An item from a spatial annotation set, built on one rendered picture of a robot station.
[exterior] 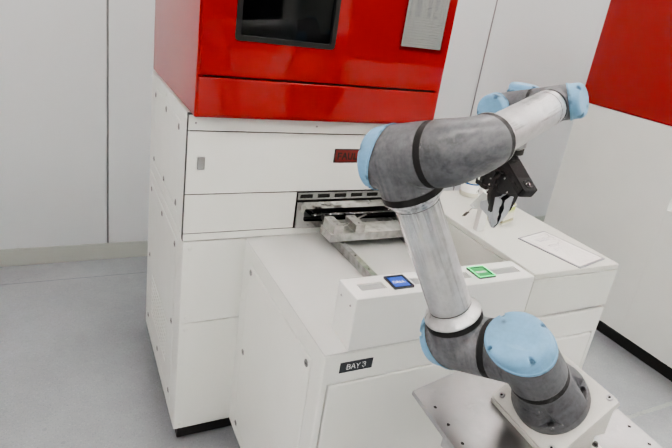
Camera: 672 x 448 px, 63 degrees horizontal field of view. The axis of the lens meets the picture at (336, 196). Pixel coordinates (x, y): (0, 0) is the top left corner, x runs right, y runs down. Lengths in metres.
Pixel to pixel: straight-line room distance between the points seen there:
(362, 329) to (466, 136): 0.60
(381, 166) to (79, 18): 2.30
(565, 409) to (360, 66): 1.08
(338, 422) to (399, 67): 1.05
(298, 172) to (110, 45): 1.56
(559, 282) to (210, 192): 1.05
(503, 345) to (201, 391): 1.28
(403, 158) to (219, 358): 1.29
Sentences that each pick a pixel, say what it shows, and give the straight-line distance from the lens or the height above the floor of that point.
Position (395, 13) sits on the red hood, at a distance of 1.74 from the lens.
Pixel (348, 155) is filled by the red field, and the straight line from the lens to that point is 1.82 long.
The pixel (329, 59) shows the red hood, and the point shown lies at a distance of 1.66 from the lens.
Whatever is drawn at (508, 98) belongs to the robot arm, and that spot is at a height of 1.44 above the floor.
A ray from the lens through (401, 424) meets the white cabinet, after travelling 1.60.
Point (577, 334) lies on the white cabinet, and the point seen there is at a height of 0.73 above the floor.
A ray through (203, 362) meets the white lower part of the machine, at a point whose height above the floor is 0.35.
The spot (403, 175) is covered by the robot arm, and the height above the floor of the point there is 1.33.
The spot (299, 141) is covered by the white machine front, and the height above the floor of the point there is 1.15.
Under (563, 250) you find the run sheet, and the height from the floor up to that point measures 0.97.
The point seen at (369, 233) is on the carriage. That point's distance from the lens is 1.81.
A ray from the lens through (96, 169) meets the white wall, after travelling 3.20.
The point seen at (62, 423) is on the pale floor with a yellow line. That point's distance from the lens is 2.37.
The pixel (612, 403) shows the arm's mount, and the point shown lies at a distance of 1.24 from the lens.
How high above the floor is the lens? 1.59
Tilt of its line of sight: 20 degrees down
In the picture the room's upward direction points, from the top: 9 degrees clockwise
